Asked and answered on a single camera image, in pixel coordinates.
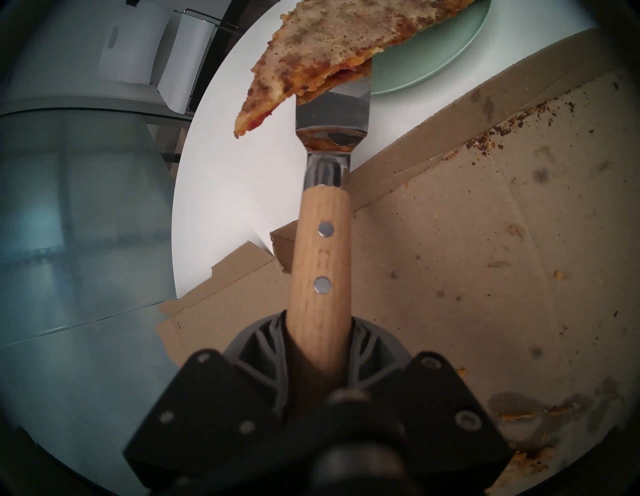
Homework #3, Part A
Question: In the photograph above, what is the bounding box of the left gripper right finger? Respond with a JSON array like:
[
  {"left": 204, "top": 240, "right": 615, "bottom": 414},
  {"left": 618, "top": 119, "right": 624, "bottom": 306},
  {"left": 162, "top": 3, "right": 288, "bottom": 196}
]
[{"left": 349, "top": 315, "right": 514, "bottom": 489}]

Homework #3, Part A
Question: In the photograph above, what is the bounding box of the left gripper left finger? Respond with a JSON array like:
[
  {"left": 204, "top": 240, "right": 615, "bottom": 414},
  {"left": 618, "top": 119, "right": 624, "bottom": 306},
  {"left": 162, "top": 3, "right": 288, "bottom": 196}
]
[{"left": 123, "top": 310, "right": 291, "bottom": 494}]

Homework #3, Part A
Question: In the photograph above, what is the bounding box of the cardboard pizza box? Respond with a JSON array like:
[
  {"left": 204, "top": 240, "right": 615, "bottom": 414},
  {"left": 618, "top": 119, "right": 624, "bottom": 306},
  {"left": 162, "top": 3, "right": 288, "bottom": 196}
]
[{"left": 157, "top": 27, "right": 640, "bottom": 496}]

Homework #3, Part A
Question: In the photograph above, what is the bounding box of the metal spatula with wooden handle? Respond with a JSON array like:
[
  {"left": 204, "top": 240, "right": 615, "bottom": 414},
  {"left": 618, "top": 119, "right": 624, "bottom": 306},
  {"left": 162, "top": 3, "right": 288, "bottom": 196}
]
[{"left": 287, "top": 61, "right": 372, "bottom": 401}]

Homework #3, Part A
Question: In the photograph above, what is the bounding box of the pale cheese pizza slice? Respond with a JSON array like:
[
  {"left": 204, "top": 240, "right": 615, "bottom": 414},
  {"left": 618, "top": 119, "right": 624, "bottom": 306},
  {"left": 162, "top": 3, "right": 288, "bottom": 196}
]
[{"left": 234, "top": 0, "right": 478, "bottom": 139}]

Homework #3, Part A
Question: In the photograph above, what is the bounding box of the pale green plate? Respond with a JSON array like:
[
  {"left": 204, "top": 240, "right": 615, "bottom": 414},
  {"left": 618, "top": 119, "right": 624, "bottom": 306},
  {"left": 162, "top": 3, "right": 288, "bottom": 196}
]
[{"left": 370, "top": 0, "right": 493, "bottom": 96}]

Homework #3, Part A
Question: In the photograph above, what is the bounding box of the white chair with black legs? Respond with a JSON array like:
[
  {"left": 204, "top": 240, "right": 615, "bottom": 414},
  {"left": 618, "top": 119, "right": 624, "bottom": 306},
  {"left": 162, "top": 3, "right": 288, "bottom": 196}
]
[{"left": 97, "top": 0, "right": 236, "bottom": 118}]

